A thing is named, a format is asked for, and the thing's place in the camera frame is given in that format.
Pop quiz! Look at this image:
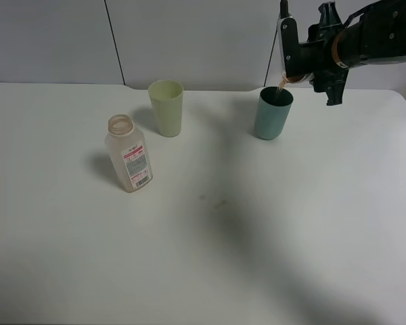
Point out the pale green plastic cup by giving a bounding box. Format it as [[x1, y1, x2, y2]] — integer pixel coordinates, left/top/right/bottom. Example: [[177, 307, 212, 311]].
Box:
[[148, 80, 183, 137]]

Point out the blue sleeved paper cup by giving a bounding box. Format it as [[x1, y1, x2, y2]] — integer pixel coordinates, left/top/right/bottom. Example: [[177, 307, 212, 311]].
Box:
[[279, 72, 314, 88]]

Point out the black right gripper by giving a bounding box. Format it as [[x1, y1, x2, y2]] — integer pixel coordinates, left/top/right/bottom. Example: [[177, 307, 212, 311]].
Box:
[[298, 1, 349, 106]]

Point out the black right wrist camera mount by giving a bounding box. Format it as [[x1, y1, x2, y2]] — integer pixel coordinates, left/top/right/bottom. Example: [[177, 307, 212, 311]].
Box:
[[277, 0, 303, 78]]

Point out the teal plastic cup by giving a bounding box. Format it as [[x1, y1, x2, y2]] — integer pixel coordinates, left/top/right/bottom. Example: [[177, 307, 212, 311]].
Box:
[[254, 87, 294, 140]]

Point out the clear plastic drink bottle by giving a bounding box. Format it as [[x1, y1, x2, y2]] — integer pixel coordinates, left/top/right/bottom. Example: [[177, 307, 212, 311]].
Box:
[[105, 114, 153, 193]]

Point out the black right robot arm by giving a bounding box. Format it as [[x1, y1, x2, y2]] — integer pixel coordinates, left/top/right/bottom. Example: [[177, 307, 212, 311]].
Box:
[[295, 1, 406, 106]]

